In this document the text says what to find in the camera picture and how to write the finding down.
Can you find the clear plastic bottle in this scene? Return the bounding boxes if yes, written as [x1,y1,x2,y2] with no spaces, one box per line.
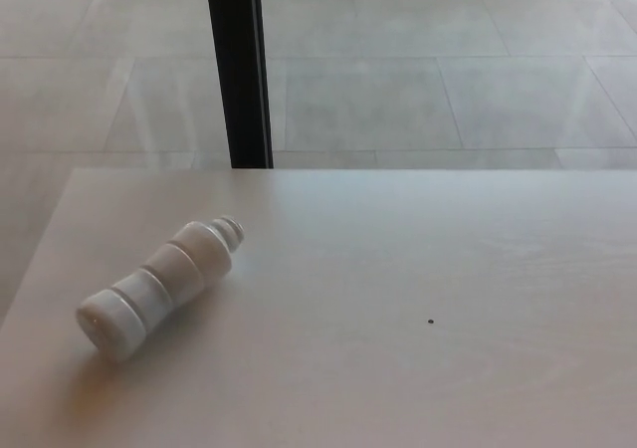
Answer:
[75,214,246,364]

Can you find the black vertical post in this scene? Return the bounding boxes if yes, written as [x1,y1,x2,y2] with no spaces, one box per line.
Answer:
[204,0,275,170]

